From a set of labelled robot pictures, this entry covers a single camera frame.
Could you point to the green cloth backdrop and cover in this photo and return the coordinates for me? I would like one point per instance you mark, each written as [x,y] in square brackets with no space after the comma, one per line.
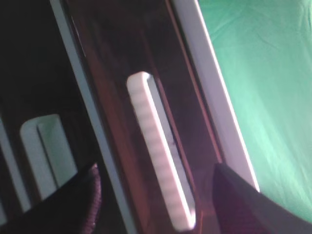
[264,50]

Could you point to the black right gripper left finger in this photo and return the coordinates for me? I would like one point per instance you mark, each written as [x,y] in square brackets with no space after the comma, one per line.
[72,209]

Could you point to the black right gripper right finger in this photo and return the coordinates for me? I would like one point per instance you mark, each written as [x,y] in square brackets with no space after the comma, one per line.
[241,209]

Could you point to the white plastic drawer cabinet frame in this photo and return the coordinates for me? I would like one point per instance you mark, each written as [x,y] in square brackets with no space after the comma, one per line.
[210,81]

